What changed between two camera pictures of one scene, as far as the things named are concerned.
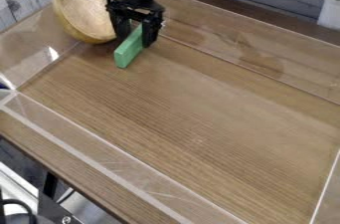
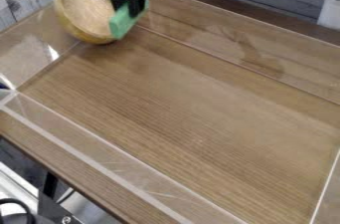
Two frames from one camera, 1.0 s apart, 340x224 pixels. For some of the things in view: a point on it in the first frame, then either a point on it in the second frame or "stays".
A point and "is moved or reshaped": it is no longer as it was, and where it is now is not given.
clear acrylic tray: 217,129 stays
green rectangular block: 130,48 is moved or reshaped
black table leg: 50,185 stays
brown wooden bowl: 81,3 stays
